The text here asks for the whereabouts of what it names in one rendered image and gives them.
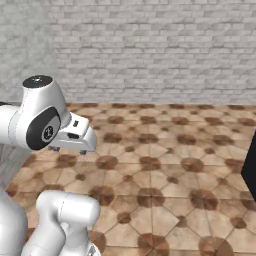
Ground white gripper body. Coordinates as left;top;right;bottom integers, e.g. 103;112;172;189
51;125;98;153

